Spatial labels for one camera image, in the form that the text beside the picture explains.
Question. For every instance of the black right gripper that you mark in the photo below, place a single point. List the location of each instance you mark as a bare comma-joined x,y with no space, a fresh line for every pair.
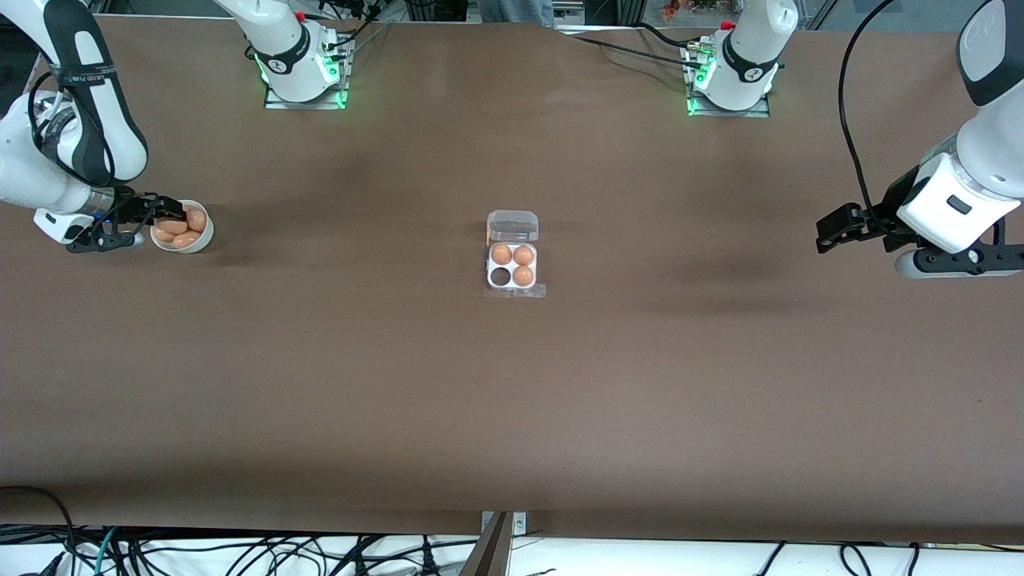
133,210

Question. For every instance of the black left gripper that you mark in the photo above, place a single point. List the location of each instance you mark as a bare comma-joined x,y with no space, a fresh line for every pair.
878,222

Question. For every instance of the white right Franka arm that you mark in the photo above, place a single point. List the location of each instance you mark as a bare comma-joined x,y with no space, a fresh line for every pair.
24,176

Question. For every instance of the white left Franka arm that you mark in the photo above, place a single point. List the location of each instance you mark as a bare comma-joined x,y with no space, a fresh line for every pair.
992,152

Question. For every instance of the clear plastic egg box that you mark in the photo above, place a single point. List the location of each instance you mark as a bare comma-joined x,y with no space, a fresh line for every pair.
512,226

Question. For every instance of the white round bowl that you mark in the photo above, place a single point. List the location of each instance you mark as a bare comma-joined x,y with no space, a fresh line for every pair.
206,242

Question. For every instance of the colourful flower decoration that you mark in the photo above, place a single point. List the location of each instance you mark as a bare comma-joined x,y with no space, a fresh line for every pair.
688,8

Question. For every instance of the person in blue jeans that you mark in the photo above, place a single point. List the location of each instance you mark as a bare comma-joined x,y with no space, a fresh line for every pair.
516,10

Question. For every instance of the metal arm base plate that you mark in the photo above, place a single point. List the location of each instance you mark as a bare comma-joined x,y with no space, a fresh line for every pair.
732,113
304,105

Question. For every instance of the small metal bracket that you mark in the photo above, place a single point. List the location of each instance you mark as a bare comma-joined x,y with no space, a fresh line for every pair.
520,524

